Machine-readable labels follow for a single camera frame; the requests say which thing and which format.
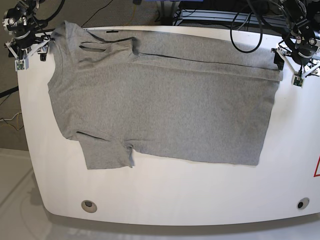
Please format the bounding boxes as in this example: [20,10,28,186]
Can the grey table cable grommet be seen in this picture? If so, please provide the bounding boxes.
[297,197,310,210]

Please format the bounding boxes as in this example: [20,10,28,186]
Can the grey T-shirt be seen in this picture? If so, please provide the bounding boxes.
[48,21,283,170]

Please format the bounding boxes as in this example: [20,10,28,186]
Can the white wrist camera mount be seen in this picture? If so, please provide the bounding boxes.
[4,35,55,72]
[271,47,320,88]

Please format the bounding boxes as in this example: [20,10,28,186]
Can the white and yellow floor cables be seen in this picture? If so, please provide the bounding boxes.
[0,111,24,132]

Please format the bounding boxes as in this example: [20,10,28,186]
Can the black looped cable right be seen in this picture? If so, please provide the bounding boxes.
[229,0,263,54]

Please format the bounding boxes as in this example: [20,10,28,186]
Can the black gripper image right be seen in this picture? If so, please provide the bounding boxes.
[273,51,315,70]

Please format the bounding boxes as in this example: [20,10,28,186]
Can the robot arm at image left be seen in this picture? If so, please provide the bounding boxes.
[2,0,50,60]

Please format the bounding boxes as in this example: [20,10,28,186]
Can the black looped cable left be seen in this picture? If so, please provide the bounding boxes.
[32,0,66,26]

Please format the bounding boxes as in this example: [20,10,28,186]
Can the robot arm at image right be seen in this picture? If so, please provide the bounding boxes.
[274,0,320,67]

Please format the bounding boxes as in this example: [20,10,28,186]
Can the aluminium extrusion frame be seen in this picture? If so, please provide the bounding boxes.
[173,9,287,28]

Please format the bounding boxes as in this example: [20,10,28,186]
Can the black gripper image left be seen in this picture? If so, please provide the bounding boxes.
[13,34,48,62]

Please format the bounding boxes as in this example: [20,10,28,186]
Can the beige table cable grommet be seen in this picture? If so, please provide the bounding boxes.
[81,200,98,213]

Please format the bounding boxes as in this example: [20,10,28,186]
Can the black looped cable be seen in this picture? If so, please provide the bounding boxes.
[229,0,263,54]
[32,0,66,26]

